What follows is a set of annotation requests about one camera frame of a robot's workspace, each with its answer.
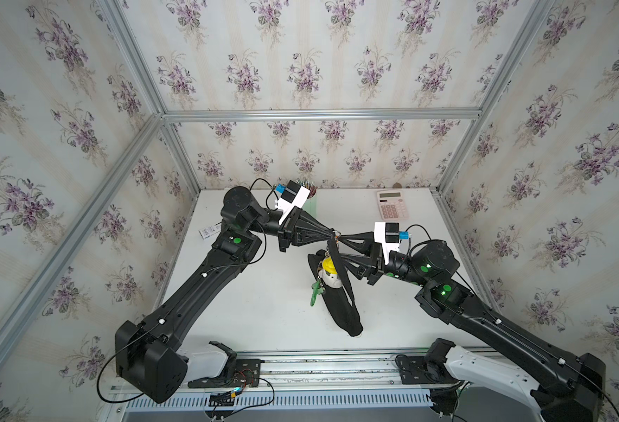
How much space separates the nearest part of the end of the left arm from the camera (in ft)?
1.69

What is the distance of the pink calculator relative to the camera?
1.12 metres

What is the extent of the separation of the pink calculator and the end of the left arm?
25.5 inches
